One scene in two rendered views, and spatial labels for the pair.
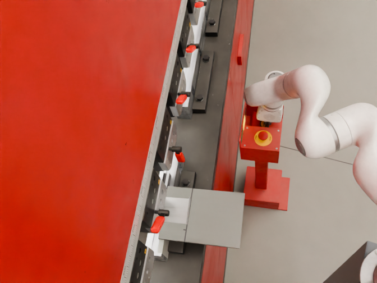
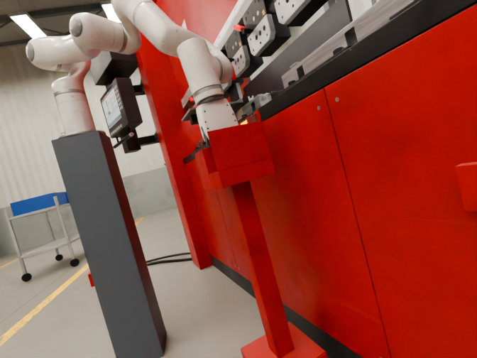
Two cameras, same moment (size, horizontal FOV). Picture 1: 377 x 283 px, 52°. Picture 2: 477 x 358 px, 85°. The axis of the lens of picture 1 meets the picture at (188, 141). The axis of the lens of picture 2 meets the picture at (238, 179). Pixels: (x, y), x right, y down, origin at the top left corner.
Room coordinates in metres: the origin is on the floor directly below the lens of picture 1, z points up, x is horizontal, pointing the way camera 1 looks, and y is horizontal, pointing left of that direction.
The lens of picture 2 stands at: (1.24, -0.91, 0.70)
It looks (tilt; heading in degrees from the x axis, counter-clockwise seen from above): 3 degrees down; 130
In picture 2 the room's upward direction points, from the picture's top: 15 degrees counter-clockwise
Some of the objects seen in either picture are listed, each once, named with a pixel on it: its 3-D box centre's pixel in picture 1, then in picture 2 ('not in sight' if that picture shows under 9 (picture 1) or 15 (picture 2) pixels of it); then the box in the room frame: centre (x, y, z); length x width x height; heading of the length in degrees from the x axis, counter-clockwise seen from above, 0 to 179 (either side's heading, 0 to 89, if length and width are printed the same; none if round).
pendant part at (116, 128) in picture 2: not in sight; (120, 110); (-0.81, 0.28, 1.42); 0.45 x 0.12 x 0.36; 172
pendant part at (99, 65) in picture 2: not in sight; (124, 99); (-0.85, 0.37, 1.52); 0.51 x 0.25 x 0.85; 172
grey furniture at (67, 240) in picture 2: not in sight; (57, 231); (-3.25, 0.23, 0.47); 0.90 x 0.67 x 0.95; 141
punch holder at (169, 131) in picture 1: (155, 140); (243, 52); (0.61, 0.09, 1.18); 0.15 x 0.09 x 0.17; 153
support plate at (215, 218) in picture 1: (202, 215); (211, 111); (0.39, 0.04, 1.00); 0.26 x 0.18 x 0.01; 63
